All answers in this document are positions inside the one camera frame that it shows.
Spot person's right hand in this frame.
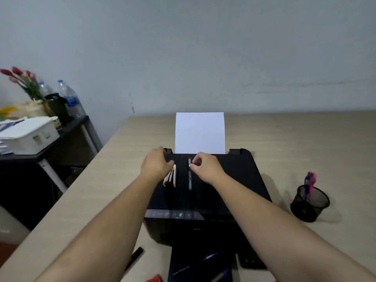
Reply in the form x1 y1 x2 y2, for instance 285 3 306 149
189 152 227 187

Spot person's left hand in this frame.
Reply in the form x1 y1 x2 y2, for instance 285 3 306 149
141 146 174 184

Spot person's right forearm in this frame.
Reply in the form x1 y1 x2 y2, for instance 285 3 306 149
210 173 376 282

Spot person's left forearm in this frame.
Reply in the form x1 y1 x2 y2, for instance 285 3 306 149
34 173 165 282

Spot white paper sheet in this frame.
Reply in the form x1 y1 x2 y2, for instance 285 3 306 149
175 112 226 155

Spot black printer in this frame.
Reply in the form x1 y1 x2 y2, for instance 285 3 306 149
144 148 272 282

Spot black marker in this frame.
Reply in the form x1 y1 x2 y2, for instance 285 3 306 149
125 247 145 272

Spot pink and blue pen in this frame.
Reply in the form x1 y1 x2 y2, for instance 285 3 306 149
304 172 317 203

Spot large clear water bottle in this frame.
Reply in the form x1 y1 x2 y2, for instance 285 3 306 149
57 80 86 119

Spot black mesh pen holder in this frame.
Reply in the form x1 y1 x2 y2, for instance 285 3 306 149
290 185 330 223

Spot black bag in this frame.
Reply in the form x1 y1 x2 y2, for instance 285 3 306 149
45 93 74 125

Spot white plastic box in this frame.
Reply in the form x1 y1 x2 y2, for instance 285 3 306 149
0 116 61 155

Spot black side table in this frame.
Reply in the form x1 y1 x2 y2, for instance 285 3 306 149
0 116 103 231

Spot small clear water bottle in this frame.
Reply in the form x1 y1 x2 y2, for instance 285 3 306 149
38 81 52 98

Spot cream woven basket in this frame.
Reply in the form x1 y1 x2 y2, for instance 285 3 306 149
5 100 49 119

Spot red tulip bouquet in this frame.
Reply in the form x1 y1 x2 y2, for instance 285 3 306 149
0 66 45 102

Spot stack of papers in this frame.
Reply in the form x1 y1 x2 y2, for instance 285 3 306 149
0 118 25 155

